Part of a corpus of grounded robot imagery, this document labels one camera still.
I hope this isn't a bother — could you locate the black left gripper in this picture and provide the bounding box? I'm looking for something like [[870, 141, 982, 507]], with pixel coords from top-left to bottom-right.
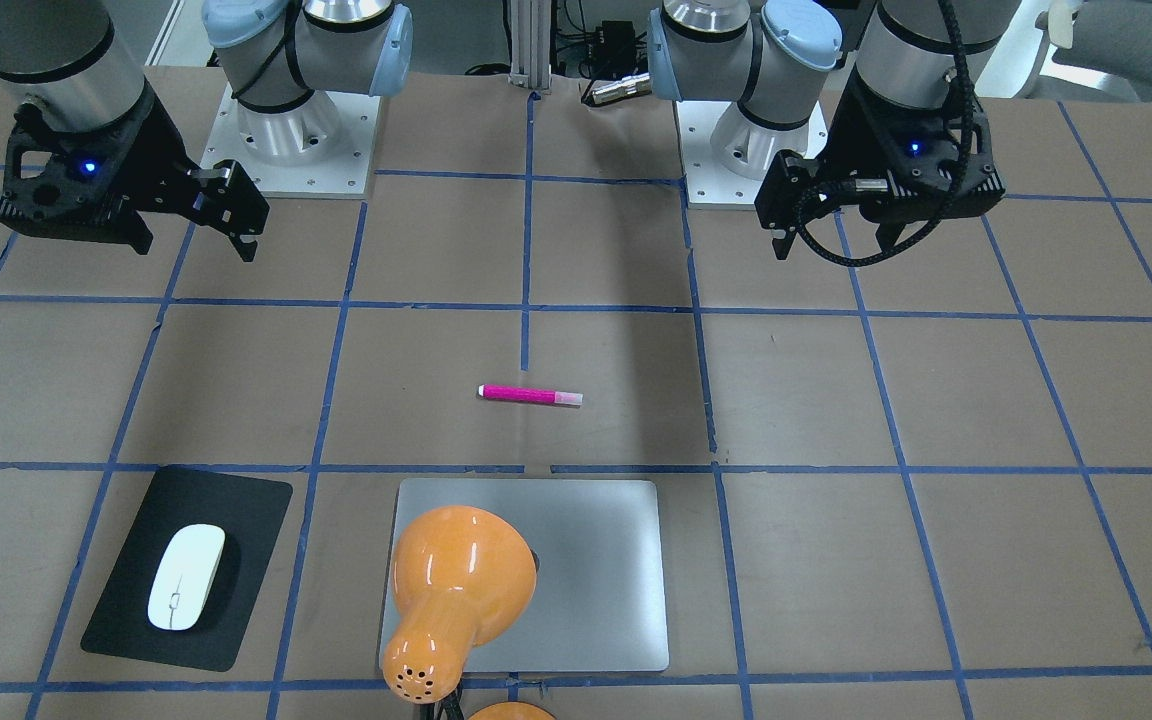
[[755, 150, 895, 262]]

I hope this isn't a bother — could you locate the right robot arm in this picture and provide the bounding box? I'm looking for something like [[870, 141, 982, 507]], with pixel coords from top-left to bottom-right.
[[0, 1, 414, 262]]

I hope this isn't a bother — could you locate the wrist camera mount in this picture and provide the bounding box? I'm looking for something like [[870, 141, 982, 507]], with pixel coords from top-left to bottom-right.
[[0, 82, 198, 255], [820, 74, 964, 225]]

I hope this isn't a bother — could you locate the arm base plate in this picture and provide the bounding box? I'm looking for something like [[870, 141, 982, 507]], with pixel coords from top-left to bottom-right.
[[675, 101, 828, 210], [198, 88, 382, 200]]

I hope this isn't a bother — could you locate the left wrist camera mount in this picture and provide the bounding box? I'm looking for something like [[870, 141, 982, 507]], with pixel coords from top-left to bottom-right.
[[820, 74, 964, 225]]

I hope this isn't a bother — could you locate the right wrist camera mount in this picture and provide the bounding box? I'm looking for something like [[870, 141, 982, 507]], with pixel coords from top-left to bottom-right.
[[0, 82, 198, 255]]

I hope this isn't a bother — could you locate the black mousepad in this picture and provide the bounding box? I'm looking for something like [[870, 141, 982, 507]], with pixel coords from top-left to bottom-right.
[[79, 465, 293, 673]]

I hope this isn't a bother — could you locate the grey closed laptop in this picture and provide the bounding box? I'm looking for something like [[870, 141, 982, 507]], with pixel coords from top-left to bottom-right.
[[393, 477, 669, 675]]

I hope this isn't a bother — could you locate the black braided cable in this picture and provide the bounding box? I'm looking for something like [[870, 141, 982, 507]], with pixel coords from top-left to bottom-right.
[[794, 0, 977, 268]]

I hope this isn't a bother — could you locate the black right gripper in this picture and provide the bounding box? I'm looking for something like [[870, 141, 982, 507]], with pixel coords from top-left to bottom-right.
[[141, 160, 270, 263]]

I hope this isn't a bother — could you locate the pink marker pen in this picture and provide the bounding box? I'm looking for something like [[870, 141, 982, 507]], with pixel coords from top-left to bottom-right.
[[476, 384, 584, 407]]

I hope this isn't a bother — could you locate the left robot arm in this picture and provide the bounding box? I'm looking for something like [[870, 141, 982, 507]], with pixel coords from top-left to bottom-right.
[[646, 1, 1018, 268]]

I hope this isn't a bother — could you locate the white computer mouse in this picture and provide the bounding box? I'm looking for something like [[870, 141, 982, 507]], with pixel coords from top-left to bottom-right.
[[146, 523, 227, 632]]

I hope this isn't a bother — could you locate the aluminium frame post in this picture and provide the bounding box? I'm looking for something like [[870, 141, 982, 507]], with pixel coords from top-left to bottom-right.
[[506, 0, 554, 94]]

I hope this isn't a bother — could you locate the orange desk lamp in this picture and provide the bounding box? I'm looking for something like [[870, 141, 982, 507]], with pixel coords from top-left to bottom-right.
[[379, 505, 538, 706]]

